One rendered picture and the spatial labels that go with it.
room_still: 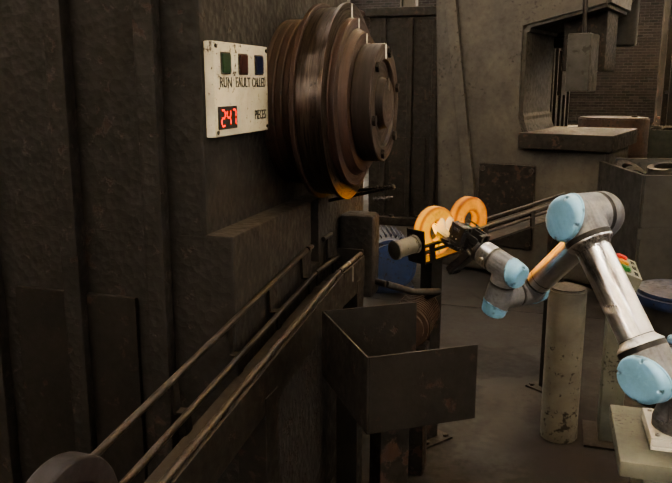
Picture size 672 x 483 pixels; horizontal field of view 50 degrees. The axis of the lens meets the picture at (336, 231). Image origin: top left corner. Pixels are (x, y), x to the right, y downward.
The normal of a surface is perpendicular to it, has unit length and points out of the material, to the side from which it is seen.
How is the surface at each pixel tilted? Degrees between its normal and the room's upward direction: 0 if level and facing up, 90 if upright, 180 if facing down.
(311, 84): 78
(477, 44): 90
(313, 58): 64
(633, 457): 0
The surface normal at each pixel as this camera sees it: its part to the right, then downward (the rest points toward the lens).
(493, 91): -0.52, 0.17
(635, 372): -0.81, 0.21
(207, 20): 0.95, 0.06
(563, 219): -0.88, -0.03
